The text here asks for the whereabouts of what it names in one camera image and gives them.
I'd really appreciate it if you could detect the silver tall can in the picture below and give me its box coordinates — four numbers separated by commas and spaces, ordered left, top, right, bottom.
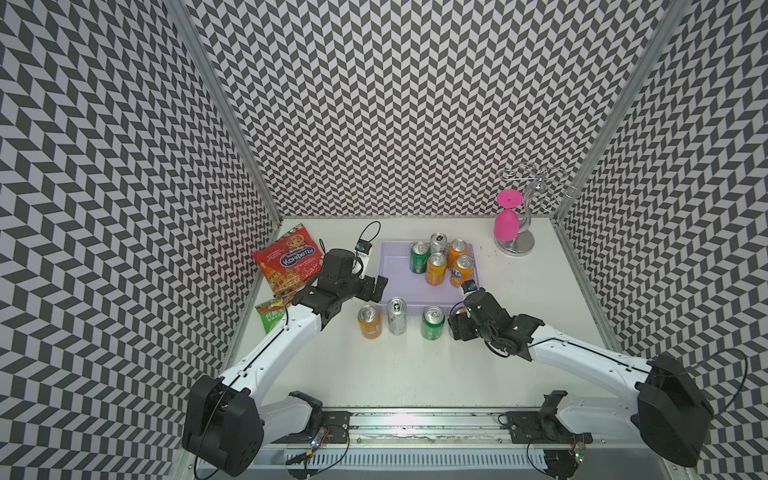
387, 298, 407, 336

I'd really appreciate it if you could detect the lilac plastic basket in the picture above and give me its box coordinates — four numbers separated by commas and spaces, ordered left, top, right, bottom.
377, 240, 463, 315

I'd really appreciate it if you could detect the orange fanta can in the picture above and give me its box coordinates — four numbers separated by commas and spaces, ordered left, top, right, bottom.
426, 252, 447, 286
451, 254, 474, 288
447, 239, 468, 266

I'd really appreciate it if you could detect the green can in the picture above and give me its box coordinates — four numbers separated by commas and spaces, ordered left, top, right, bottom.
421, 306, 445, 341
409, 241, 430, 274

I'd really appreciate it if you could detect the orange Fanta can back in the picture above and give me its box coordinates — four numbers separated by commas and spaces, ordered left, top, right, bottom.
447, 239, 468, 266

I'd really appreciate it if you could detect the white patterned can back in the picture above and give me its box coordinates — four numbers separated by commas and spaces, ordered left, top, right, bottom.
429, 232, 448, 254

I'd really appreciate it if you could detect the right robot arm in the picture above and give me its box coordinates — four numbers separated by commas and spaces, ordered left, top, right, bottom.
448, 288, 714, 468

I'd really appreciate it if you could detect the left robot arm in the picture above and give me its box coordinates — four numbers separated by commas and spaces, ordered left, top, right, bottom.
181, 248, 388, 477

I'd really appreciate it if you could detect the red candy bag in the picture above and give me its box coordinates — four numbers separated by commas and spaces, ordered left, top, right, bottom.
252, 224, 324, 297

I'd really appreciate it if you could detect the green can back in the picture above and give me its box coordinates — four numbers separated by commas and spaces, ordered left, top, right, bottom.
409, 241, 430, 274

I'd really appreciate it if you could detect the green snack bag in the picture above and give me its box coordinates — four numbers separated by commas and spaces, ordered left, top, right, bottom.
255, 298, 290, 334

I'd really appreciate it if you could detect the pink wine glass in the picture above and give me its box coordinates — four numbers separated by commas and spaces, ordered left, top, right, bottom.
494, 189, 523, 242

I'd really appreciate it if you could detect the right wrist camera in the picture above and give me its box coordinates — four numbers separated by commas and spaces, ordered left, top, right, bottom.
461, 279, 478, 295

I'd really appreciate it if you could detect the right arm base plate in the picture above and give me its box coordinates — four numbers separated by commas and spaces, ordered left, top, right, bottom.
497, 411, 594, 446

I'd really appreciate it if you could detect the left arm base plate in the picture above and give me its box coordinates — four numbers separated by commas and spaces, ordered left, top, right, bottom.
276, 410, 352, 445

